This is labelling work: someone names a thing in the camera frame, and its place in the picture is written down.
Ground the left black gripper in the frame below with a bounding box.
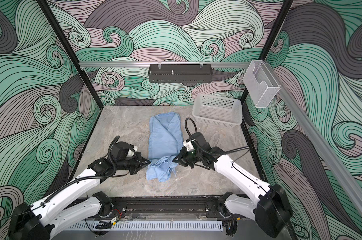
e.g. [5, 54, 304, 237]
[116, 151, 152, 174]

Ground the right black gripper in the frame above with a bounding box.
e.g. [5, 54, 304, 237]
[171, 146, 204, 168]

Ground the light blue long sleeve shirt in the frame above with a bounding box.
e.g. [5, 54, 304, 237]
[146, 112, 184, 182]

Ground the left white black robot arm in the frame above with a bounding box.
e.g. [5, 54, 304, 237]
[8, 139, 150, 240]

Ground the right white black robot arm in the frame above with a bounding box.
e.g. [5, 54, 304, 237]
[173, 132, 293, 238]

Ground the white plastic laundry basket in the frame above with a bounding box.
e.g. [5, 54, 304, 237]
[192, 94, 243, 128]

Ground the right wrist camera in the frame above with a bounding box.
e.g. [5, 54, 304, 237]
[183, 140, 195, 152]

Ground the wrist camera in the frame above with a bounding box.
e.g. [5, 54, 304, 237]
[127, 146, 138, 158]
[183, 140, 195, 152]

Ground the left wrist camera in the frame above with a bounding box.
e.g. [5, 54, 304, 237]
[127, 146, 138, 158]

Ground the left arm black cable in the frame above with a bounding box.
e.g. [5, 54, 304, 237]
[18, 135, 122, 211]

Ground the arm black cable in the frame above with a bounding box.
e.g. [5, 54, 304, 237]
[18, 135, 122, 211]
[184, 117, 251, 157]

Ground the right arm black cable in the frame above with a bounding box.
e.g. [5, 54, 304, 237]
[184, 117, 251, 157]

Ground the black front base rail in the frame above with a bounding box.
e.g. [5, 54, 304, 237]
[108, 195, 225, 219]

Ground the white slotted cable duct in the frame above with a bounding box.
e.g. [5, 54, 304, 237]
[67, 220, 224, 232]

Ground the black perforated wall tray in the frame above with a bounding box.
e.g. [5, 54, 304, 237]
[148, 65, 213, 84]

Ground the aluminium back wall rail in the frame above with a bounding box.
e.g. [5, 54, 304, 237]
[79, 61, 250, 69]

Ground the aluminium wall rail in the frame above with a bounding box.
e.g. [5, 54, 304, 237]
[262, 61, 362, 217]
[79, 61, 250, 69]

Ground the clear plastic wall bin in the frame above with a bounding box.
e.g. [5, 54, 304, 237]
[243, 60, 281, 108]

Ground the aluminium right wall rail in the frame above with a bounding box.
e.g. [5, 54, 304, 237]
[262, 61, 362, 217]

